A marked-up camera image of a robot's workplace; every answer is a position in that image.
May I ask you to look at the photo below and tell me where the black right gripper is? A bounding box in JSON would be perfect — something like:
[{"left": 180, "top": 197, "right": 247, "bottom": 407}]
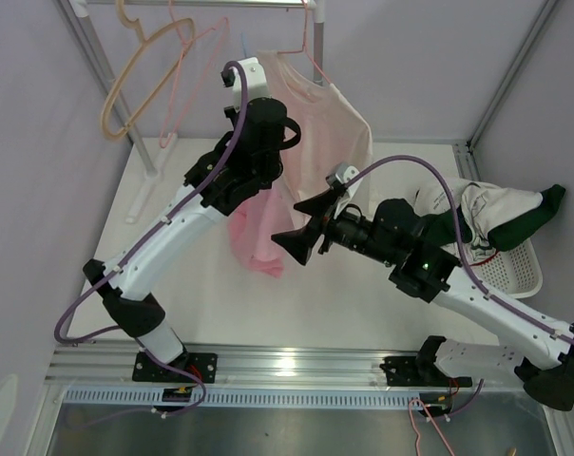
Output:
[{"left": 271, "top": 188, "right": 396, "bottom": 267}]

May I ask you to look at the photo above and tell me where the pink t shirt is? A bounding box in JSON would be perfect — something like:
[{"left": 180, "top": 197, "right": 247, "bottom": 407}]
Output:
[{"left": 228, "top": 188, "right": 294, "bottom": 278}]

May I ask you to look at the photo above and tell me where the green and white t shirt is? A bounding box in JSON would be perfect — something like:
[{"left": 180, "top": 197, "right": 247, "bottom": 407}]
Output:
[{"left": 413, "top": 179, "right": 566, "bottom": 264}]

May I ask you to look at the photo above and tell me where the red t shirt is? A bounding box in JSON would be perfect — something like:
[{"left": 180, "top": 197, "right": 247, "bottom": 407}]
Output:
[{"left": 469, "top": 251, "right": 500, "bottom": 267}]

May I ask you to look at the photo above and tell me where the blue hanger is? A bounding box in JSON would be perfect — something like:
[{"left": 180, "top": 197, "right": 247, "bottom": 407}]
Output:
[{"left": 239, "top": 32, "right": 251, "bottom": 59}]

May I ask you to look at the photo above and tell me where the pink hanger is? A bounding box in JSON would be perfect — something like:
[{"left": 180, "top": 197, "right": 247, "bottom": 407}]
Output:
[
  {"left": 158, "top": 16, "right": 230, "bottom": 149},
  {"left": 277, "top": 0, "right": 332, "bottom": 86}
]

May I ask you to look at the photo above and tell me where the beige wooden hanger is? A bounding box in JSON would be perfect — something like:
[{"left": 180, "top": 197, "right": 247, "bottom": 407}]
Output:
[{"left": 99, "top": 1, "right": 198, "bottom": 142}]

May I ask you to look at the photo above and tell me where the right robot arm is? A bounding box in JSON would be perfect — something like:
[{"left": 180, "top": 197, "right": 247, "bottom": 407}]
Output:
[{"left": 272, "top": 184, "right": 574, "bottom": 411}]

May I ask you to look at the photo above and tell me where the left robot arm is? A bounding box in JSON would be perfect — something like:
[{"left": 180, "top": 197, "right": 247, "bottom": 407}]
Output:
[{"left": 83, "top": 97, "right": 301, "bottom": 381}]

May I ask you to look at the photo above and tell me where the metal clothes rack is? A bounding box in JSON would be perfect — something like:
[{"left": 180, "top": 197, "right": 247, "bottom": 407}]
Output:
[{"left": 68, "top": 1, "right": 325, "bottom": 224}]

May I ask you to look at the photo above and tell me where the white perforated basket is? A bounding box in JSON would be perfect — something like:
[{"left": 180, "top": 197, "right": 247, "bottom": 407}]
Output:
[{"left": 471, "top": 239, "right": 543, "bottom": 299}]

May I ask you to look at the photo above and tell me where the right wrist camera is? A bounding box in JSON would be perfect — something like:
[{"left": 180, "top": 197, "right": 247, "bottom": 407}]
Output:
[{"left": 326, "top": 162, "right": 361, "bottom": 204}]

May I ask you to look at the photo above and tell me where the pink cable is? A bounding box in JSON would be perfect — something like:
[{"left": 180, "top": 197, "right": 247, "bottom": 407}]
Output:
[{"left": 408, "top": 397, "right": 457, "bottom": 456}]

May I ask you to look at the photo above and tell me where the aluminium mounting rail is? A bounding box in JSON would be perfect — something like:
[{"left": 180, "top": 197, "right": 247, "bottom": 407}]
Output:
[{"left": 45, "top": 340, "right": 524, "bottom": 413}]

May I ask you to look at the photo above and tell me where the aluminium frame post left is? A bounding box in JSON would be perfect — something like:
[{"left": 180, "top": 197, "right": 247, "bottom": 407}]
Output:
[{"left": 52, "top": 0, "right": 158, "bottom": 178}]

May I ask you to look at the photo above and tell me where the aluminium frame post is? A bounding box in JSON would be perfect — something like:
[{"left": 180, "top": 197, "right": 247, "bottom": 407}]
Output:
[
  {"left": 52, "top": 0, "right": 158, "bottom": 178},
  {"left": 467, "top": 0, "right": 563, "bottom": 153}
]

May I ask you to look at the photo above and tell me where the aluminium frame post right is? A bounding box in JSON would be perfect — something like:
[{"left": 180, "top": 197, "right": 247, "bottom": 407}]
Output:
[{"left": 467, "top": 0, "right": 563, "bottom": 153}]

